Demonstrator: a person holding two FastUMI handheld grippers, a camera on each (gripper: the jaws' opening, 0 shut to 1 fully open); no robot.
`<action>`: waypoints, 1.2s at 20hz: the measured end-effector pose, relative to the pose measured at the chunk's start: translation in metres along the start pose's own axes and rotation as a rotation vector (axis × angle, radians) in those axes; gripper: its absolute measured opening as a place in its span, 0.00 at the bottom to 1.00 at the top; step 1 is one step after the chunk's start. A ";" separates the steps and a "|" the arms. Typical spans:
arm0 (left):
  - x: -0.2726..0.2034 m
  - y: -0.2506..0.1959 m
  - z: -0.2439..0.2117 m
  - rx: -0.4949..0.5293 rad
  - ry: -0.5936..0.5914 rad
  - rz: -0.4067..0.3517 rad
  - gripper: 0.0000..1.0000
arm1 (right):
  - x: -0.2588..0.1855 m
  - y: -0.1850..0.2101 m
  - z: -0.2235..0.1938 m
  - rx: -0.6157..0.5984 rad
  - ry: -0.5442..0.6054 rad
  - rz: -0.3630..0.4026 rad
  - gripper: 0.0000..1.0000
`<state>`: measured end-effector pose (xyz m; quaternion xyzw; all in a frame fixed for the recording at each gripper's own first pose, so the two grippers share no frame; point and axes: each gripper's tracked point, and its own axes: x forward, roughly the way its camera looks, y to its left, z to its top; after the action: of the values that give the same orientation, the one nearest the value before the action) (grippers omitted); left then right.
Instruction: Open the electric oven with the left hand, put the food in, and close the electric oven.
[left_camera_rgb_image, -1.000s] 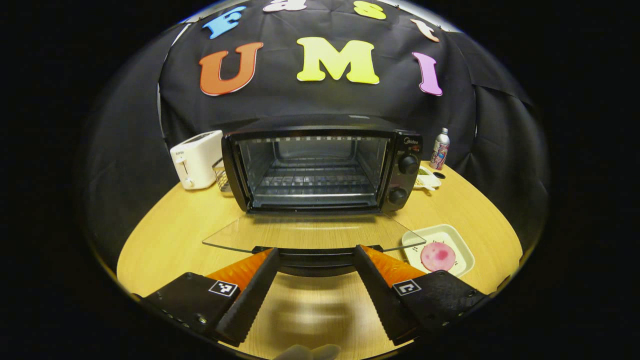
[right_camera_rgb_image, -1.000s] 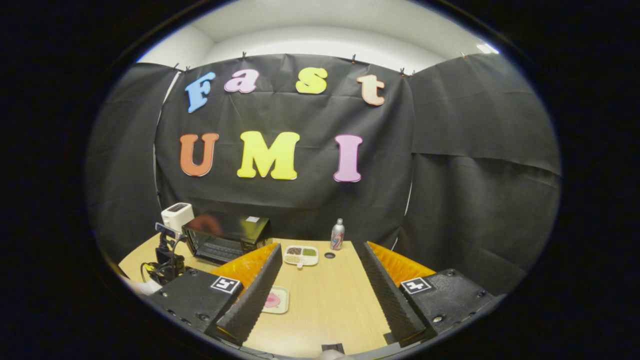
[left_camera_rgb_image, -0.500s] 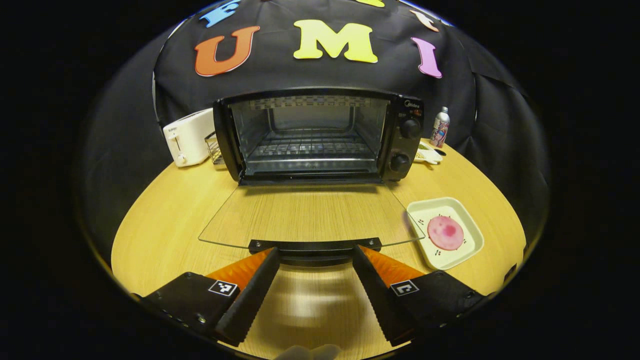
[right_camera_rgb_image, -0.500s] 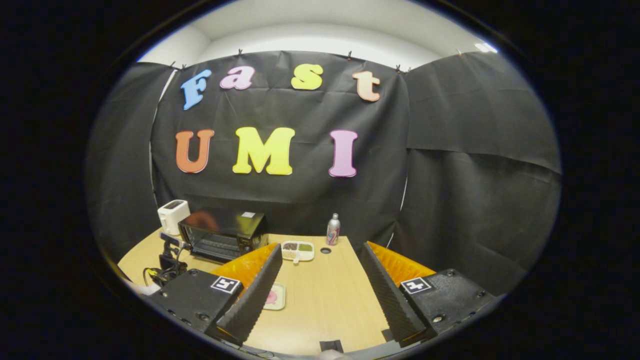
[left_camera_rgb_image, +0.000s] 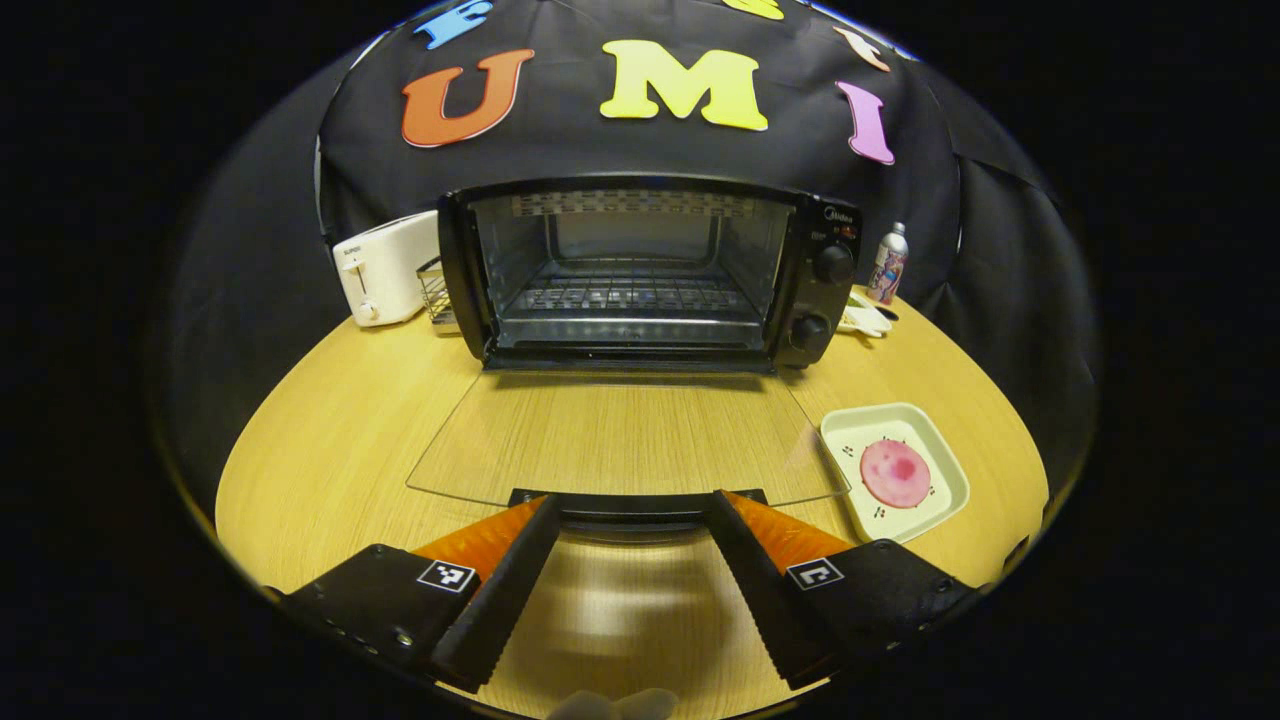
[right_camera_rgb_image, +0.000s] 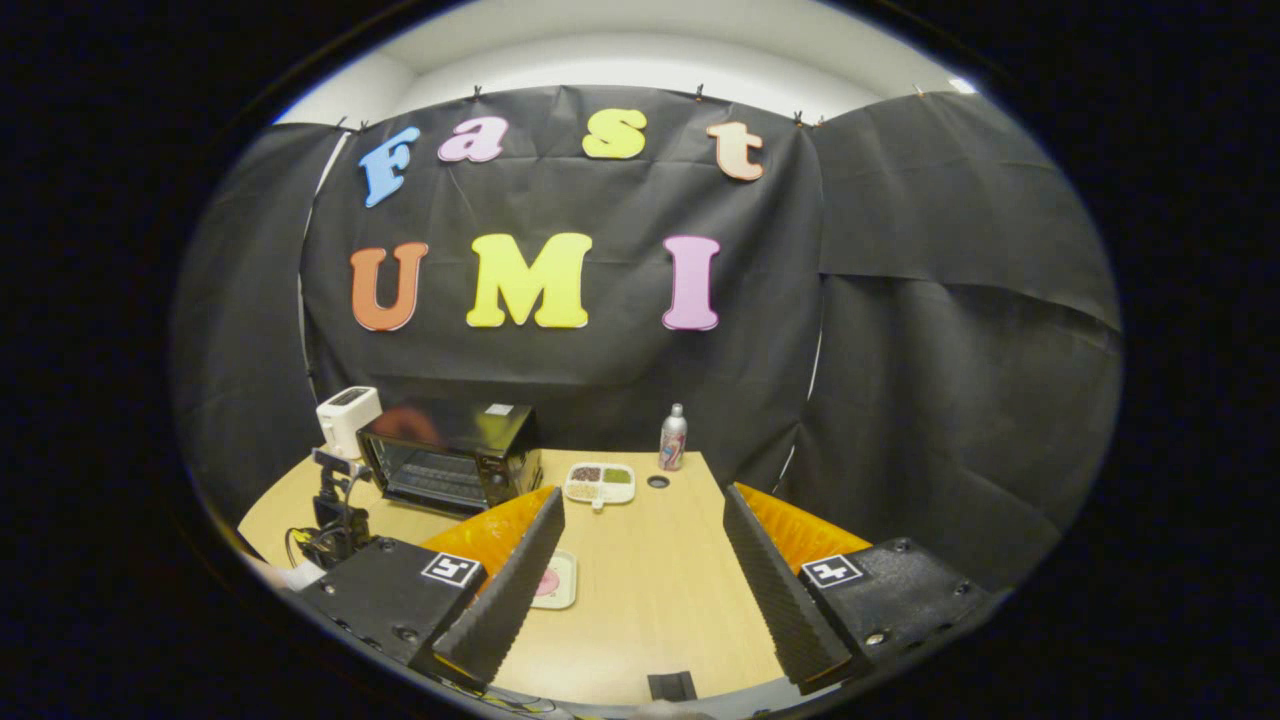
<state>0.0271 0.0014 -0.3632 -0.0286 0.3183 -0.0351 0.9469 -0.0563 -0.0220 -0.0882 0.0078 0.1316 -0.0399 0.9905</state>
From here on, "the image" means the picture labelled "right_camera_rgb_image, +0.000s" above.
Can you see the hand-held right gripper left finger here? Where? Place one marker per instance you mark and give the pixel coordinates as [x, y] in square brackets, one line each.
[505, 600]

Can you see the white toaster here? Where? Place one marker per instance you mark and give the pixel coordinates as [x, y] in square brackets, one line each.
[345, 422]

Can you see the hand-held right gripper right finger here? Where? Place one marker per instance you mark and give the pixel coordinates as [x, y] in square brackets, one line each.
[780, 590]

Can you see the black electric oven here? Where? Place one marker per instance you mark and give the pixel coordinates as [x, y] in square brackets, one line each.
[500, 440]

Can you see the pink meat slice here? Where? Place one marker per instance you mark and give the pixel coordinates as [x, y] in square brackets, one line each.
[548, 583]

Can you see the silver printed bottle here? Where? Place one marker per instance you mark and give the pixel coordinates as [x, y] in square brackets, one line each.
[673, 447]

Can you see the white divided dish with grains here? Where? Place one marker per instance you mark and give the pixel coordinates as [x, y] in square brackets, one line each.
[600, 487]

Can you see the ceiling light panel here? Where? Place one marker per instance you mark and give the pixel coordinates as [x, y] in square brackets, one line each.
[963, 85]

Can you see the cream square plate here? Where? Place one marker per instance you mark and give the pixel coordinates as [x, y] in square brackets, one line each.
[568, 585]

